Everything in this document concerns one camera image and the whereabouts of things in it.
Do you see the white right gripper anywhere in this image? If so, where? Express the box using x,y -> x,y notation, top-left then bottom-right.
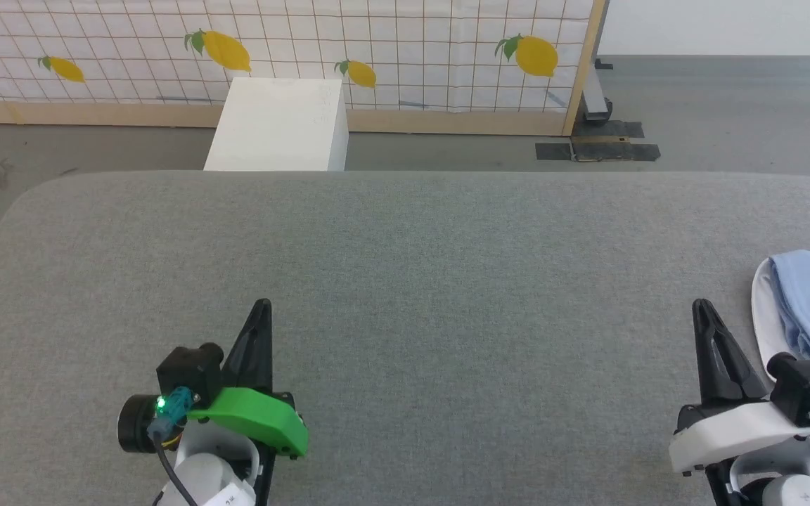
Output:
669,300 -> 810,506

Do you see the lemon print partition panel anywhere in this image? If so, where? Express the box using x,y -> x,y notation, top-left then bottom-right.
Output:
0,0 -> 610,138

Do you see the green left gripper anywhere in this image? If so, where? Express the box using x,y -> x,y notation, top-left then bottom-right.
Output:
187,299 -> 309,506

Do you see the grey metal panel foot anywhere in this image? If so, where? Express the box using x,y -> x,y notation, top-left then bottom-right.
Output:
583,60 -> 613,127

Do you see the white box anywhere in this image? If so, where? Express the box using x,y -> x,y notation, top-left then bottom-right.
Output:
203,77 -> 349,172

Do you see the grey fabric sofa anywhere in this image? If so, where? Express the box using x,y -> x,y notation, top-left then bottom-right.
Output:
0,170 -> 810,506

